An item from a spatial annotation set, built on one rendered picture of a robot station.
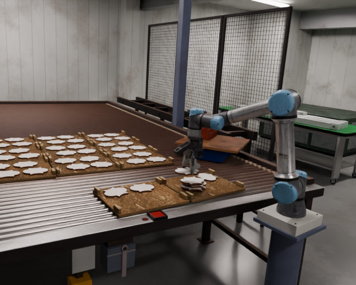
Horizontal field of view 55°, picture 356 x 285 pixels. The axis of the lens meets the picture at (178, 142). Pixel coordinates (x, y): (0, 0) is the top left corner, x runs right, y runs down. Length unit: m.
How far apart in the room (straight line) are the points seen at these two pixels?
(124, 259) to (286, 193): 0.81
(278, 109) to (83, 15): 5.55
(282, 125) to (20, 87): 5.34
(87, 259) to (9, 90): 5.04
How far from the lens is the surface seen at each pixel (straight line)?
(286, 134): 1.66
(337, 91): 9.44
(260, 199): 2.06
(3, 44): 6.38
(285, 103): 1.62
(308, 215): 1.94
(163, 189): 2.00
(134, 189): 1.96
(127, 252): 1.67
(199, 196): 1.94
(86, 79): 6.82
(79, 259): 1.63
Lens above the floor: 1.66
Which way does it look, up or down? 13 degrees down
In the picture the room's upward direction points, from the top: 4 degrees clockwise
